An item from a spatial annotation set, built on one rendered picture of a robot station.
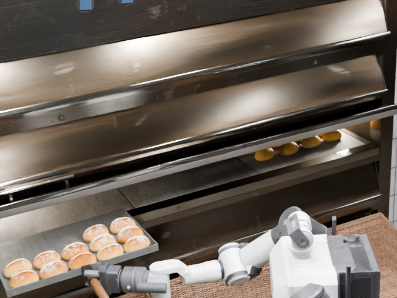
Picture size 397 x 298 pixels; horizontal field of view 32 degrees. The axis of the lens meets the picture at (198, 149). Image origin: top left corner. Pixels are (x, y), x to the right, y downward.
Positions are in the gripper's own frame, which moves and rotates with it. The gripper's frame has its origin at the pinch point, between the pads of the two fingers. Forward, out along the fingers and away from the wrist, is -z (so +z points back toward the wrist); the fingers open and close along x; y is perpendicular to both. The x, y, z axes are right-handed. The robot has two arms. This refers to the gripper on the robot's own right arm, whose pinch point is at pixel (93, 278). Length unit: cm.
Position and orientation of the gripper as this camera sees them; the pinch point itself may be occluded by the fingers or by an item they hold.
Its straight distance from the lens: 240.7
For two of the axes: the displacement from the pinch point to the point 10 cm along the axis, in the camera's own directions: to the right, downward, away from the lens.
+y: -1.6, 4.1, -9.0
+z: 9.9, 0.0, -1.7
